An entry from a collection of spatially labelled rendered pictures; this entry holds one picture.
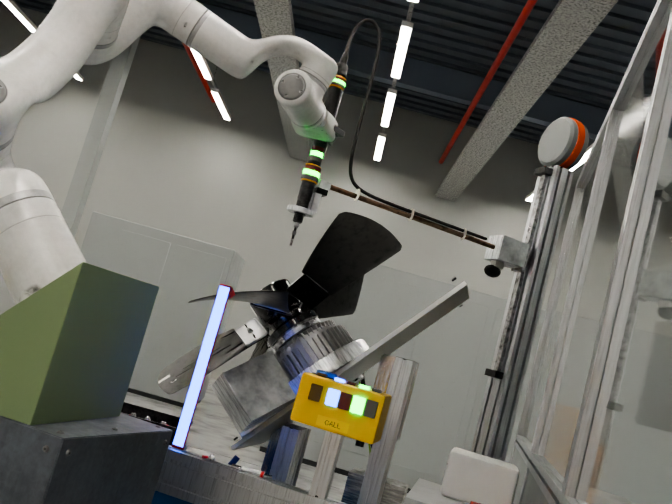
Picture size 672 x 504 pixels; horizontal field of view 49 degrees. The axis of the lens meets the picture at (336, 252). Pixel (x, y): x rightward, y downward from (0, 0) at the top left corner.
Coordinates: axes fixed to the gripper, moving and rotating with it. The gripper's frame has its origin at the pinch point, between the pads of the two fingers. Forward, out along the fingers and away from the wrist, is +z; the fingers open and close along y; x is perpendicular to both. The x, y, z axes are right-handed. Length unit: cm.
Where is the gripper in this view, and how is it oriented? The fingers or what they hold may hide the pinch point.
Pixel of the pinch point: (322, 135)
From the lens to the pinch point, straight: 189.4
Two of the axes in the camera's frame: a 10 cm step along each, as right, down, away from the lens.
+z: 1.9, 1.8, 9.6
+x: 2.7, -9.6, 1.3
